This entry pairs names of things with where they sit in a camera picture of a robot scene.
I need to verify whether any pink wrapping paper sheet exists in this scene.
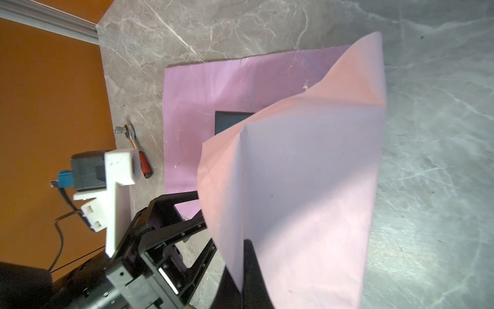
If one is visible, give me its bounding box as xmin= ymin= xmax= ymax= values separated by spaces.
xmin=163 ymin=32 xmax=387 ymax=308

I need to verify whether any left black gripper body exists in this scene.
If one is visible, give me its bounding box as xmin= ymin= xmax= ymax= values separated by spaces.
xmin=46 ymin=247 xmax=185 ymax=308

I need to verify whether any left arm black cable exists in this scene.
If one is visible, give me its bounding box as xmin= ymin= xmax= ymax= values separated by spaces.
xmin=48 ymin=185 xmax=107 ymax=273

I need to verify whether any red handled ratchet tool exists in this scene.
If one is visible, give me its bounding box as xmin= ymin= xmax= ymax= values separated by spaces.
xmin=114 ymin=124 xmax=154 ymax=179

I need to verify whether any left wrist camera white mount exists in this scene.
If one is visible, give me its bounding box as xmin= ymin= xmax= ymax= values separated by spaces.
xmin=50 ymin=148 xmax=141 ymax=257

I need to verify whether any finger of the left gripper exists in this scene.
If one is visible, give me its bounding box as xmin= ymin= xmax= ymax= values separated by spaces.
xmin=127 ymin=191 xmax=207 ymax=267
xmin=176 ymin=239 xmax=217 ymax=305

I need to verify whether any dark navy gift box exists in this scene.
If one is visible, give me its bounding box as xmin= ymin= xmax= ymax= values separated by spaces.
xmin=214 ymin=111 xmax=253 ymax=135

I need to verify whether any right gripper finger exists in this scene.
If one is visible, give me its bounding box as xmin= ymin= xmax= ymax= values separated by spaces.
xmin=210 ymin=239 xmax=274 ymax=309

